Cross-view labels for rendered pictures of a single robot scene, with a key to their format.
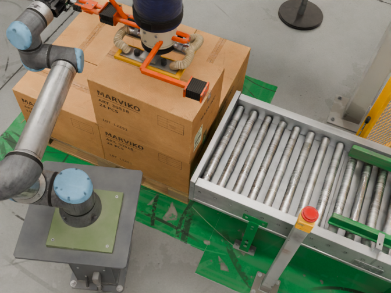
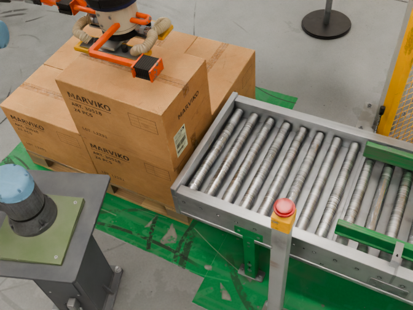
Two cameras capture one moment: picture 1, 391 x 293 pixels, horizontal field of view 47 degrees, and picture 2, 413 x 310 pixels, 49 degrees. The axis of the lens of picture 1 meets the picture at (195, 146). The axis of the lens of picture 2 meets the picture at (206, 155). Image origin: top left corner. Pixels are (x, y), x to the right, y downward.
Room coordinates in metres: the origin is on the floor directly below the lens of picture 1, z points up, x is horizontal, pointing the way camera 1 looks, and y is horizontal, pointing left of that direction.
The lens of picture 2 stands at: (0.02, -0.45, 2.29)
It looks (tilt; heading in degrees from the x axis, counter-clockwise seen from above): 50 degrees down; 13
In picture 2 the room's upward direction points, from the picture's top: 8 degrees counter-clockwise
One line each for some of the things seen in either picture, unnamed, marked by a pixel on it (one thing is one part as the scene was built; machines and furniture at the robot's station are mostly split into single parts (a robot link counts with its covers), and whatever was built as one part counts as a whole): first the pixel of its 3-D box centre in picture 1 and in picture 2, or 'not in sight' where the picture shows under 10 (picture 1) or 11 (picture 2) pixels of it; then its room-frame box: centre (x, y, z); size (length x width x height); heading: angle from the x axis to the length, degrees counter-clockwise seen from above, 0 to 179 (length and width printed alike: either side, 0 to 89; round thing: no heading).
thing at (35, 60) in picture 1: (35, 53); not in sight; (1.18, 0.63, 1.46); 0.12 x 0.09 x 0.12; 88
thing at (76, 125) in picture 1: (139, 88); (137, 101); (2.00, 0.42, 0.34); 1.20 x 1.00 x 0.40; 71
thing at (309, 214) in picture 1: (309, 215); (284, 209); (0.83, -0.49, 1.02); 0.07 x 0.07 x 0.04
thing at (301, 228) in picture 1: (283, 258); (278, 277); (0.83, -0.49, 0.50); 0.07 x 0.07 x 1.00; 71
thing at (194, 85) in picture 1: (196, 89); (147, 67); (1.26, 0.02, 1.24); 0.09 x 0.08 x 0.05; 161
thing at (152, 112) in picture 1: (157, 97); (138, 99); (1.60, 0.23, 0.74); 0.60 x 0.40 x 0.40; 69
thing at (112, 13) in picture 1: (110, 13); (70, 3); (1.68, 0.46, 1.24); 0.10 x 0.08 x 0.06; 161
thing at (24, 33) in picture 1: (26, 29); not in sight; (1.18, 0.63, 1.57); 0.12 x 0.09 x 0.10; 161
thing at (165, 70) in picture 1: (150, 59); (111, 47); (1.51, 0.25, 1.14); 0.34 x 0.10 x 0.05; 71
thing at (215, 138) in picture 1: (216, 136); (207, 140); (1.49, -0.12, 0.58); 0.70 x 0.03 x 0.06; 161
